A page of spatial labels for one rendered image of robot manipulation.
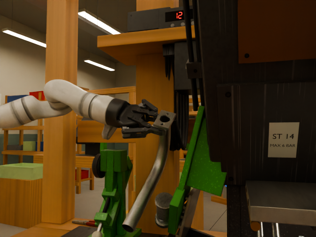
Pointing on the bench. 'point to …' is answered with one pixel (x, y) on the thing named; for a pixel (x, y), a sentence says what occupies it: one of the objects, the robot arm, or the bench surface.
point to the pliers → (84, 222)
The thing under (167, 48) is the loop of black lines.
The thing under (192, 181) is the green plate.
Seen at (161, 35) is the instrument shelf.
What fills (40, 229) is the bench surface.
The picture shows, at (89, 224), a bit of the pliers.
